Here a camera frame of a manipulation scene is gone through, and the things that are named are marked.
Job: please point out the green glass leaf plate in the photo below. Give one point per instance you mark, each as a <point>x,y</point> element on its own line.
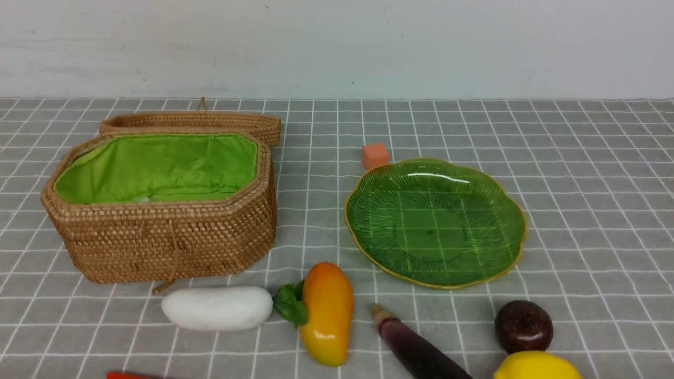
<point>435,224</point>

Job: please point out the yellow orange mango toy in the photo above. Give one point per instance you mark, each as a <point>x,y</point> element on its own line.
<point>329,300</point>

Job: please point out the woven rattan basket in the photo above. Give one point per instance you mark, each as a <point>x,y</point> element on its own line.
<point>164,206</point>

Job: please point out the orange carrot toy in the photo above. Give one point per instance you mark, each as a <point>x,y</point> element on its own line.
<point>125,375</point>

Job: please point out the orange foam cube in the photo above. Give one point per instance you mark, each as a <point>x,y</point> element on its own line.
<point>374,155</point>

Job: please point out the white radish toy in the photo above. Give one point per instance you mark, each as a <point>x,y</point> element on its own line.
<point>232,308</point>

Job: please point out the woven rattan basket lid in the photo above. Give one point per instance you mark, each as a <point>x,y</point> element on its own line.
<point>264,127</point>

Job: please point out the yellow lemon toy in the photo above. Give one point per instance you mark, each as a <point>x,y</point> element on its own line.
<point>535,364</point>

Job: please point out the purple eggplant toy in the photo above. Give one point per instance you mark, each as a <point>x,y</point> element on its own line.
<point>420,357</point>

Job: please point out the dark brown passion fruit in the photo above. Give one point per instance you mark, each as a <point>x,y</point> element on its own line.
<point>522,325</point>

